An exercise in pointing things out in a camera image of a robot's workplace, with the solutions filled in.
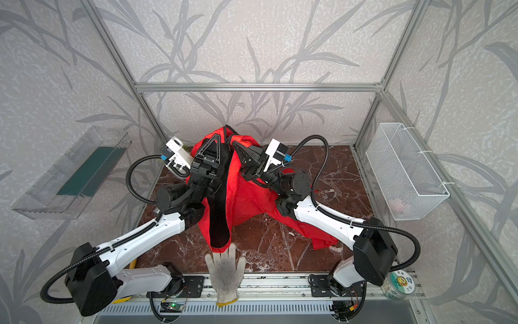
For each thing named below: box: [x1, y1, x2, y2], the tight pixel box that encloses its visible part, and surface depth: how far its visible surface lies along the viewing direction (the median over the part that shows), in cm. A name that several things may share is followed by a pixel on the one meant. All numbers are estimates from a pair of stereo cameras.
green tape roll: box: [380, 270, 417, 300], surface depth 68 cm
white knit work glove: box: [205, 243, 247, 307], surface depth 78 cm
